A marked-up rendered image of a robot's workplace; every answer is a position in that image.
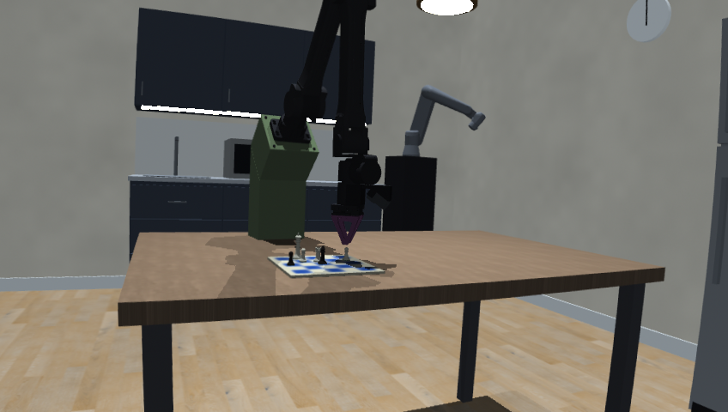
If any blue and white chessboard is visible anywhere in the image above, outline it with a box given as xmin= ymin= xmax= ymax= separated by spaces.
xmin=267 ymin=255 xmax=385 ymax=278

